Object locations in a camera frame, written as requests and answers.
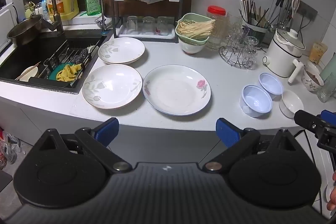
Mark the wooden chopsticks pair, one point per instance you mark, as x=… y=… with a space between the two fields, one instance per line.
x=29 y=70

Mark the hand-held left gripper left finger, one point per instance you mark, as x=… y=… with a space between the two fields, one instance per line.
x=107 y=130

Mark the black kitchen sink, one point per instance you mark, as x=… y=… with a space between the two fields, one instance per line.
x=26 y=56

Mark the steel mesh utensil holder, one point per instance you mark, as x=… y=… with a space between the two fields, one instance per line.
x=268 y=37

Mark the small white bowl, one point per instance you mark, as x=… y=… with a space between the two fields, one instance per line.
x=291 y=103

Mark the white electric pot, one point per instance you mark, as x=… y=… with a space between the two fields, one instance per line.
x=278 y=61

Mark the cut glass cup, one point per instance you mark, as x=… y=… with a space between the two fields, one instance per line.
x=250 y=56
x=251 y=43
x=235 y=35

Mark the person's right hand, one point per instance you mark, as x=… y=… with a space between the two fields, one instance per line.
x=333 y=197

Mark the dark metal pot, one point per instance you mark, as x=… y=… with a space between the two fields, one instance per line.
x=26 y=29

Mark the sink drain rack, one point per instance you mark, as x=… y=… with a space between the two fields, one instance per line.
x=65 y=54

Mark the pink rose plate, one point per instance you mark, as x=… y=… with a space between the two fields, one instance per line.
x=176 y=90

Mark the teal dish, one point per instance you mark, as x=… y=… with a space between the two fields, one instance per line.
x=53 y=73

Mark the clear drinking glass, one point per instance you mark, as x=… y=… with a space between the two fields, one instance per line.
x=132 y=25
x=148 y=26
x=162 y=26

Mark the dried noodles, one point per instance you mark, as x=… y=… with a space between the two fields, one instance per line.
x=195 y=28

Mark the pale green pitcher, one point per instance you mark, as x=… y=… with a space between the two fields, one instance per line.
x=329 y=66

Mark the yellow cloth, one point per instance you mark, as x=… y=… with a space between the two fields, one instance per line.
x=69 y=73

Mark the glass pot lid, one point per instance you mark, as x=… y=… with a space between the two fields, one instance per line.
x=290 y=39

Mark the pale yellow teapot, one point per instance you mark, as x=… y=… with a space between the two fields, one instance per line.
x=29 y=10

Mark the dark wall socket strip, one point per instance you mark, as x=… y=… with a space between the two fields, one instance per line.
x=308 y=10

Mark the hanging utensils rack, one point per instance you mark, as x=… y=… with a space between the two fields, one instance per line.
x=284 y=8

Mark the white ceramic bowl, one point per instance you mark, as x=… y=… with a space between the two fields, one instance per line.
x=27 y=75

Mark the yellow packet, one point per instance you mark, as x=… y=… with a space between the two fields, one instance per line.
x=318 y=52

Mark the steel wool scrubber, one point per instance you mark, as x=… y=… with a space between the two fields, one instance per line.
x=80 y=56

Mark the floral mug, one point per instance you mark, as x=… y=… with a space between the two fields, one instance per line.
x=311 y=79

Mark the grey floral plate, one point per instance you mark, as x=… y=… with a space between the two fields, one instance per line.
x=122 y=50
x=113 y=86

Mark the textured glass mug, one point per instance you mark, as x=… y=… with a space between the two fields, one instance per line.
x=326 y=90

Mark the plastic bag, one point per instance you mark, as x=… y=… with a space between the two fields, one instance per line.
x=9 y=149

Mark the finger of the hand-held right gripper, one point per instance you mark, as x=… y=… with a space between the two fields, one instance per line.
x=329 y=116
x=305 y=119

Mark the chrome faucet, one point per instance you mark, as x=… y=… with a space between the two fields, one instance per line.
x=101 y=8

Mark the white drip tray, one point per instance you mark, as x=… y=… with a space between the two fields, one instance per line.
x=147 y=36

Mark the textured glass cup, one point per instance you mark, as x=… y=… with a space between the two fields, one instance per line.
x=219 y=35

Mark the small white blue bottle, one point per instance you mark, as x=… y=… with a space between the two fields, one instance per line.
x=42 y=7

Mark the green colander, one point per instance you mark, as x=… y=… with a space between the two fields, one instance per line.
x=195 y=16

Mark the dark tall faucet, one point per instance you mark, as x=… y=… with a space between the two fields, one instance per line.
x=56 y=11

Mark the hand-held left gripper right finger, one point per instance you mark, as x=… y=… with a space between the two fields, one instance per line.
x=226 y=131

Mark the blue plastic bowl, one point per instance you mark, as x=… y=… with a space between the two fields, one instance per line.
x=271 y=83
x=256 y=102

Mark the black dish rack with glasses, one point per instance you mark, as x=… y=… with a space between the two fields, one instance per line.
x=185 y=3

